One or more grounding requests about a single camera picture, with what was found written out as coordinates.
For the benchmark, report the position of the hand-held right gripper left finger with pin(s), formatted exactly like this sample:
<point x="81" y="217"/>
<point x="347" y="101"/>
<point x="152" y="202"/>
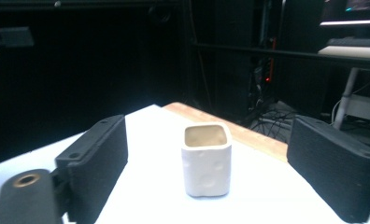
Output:
<point x="96" y="161"/>

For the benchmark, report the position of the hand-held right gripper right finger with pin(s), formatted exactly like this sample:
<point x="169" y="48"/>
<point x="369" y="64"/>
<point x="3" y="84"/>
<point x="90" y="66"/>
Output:
<point x="332" y="168"/>

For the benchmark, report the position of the white square ceramic cup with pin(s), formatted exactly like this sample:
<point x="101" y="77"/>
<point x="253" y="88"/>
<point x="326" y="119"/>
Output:
<point x="206" y="168"/>

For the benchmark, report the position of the white metal stand leg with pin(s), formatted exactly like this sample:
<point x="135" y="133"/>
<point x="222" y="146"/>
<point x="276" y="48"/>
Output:
<point x="346" y="96"/>

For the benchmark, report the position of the white desk shelf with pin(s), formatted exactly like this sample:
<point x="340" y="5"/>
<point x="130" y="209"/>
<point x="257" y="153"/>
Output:
<point x="351" y="52"/>

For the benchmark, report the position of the device with red light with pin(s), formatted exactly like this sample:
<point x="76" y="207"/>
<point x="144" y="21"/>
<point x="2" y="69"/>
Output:
<point x="268" y="68"/>

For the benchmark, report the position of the dark keyboard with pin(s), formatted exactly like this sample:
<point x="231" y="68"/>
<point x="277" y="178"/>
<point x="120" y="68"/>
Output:
<point x="354" y="42"/>

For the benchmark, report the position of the computer monitor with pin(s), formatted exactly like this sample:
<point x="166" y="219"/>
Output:
<point x="351" y="12"/>

